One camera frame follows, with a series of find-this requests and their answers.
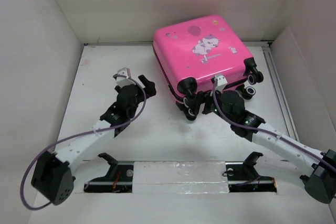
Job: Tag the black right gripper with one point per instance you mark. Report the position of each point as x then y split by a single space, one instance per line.
206 96

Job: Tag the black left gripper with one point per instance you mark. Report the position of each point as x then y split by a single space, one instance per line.
148 86

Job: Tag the pink hard-shell suitcase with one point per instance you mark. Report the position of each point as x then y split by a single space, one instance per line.
191 54

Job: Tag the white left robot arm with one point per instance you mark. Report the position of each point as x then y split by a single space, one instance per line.
54 173

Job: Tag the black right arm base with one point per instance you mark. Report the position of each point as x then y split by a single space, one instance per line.
242 176

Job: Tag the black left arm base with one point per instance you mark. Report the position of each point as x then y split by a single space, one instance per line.
118 179

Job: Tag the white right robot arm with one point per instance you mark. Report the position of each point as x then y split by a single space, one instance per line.
318 167

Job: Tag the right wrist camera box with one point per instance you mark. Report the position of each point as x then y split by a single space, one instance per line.
220 82

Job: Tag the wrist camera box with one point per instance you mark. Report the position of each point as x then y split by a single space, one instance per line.
122 77
220 82

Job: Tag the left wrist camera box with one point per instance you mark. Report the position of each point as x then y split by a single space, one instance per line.
122 77

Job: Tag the aluminium side rail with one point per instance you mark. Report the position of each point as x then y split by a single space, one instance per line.
284 107

